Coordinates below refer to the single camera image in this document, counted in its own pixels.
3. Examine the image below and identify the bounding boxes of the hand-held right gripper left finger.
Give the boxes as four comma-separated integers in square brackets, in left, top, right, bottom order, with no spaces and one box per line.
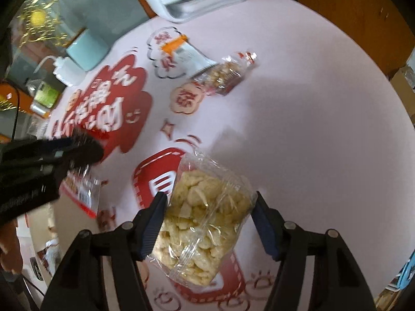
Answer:
[40,191,169,311]

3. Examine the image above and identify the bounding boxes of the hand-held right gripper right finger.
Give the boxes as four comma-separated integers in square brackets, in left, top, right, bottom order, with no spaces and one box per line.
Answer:
[251,190,377,311]

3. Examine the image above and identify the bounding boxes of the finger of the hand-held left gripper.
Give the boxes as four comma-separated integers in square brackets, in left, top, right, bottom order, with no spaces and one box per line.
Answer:
[42,129,104,169]

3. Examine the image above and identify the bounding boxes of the clear red snack packet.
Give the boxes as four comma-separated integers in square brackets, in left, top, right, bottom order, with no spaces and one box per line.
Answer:
[61,165,103,218]

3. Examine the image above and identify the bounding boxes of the clear bag of yellow puffs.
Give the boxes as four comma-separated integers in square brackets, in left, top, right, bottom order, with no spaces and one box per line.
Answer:
[144,147,255,289]

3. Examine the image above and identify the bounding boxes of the person's left hand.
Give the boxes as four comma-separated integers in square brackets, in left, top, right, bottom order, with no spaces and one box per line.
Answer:
[0,222,24,274]

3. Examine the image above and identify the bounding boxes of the white charger adapter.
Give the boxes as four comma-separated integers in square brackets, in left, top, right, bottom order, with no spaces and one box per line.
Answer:
[34,55,85,87]

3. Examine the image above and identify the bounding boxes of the small printed packet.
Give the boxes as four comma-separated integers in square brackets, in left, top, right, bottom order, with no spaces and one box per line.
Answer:
[36,236,63,277]

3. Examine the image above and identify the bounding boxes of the teal cup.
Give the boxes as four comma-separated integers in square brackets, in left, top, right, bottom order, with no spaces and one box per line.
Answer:
[66,27,110,72]

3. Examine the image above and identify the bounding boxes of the pink printed tablecloth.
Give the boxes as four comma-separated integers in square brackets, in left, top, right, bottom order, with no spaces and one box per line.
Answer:
[16,0,415,311]

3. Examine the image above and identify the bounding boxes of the orange white snack packet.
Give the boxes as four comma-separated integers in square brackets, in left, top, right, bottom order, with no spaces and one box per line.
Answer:
[160,34,216,75]

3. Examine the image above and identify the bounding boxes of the blue plastic item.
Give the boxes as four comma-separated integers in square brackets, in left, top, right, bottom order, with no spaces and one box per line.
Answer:
[387,252,415,295]

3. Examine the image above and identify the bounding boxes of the clear packet of nuts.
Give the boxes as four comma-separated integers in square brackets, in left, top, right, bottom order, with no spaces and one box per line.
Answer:
[193,50,258,97]

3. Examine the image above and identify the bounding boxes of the black cable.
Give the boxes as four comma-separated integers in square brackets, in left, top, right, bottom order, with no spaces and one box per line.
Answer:
[9,84,20,141]

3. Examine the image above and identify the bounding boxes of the gold string lights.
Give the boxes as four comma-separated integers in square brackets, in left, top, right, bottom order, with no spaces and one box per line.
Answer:
[15,0,77,51]

